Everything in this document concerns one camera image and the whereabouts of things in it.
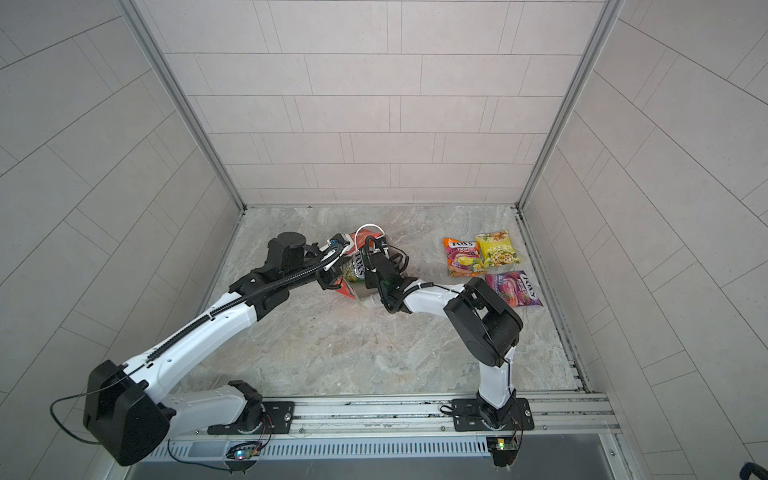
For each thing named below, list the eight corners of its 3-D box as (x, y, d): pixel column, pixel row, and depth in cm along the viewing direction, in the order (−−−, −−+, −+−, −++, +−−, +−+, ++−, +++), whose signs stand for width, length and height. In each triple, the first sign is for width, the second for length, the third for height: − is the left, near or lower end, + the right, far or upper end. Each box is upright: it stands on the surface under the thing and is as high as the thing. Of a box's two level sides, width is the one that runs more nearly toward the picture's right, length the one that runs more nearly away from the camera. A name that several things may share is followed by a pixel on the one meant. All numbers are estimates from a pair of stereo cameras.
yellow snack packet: (480, 267, 101) (483, 259, 98) (474, 238, 110) (477, 230, 106) (515, 267, 102) (519, 260, 98) (506, 238, 110) (510, 230, 106)
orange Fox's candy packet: (447, 276, 99) (449, 271, 96) (443, 243, 108) (444, 238, 105) (483, 276, 99) (486, 271, 96) (476, 244, 108) (478, 238, 105)
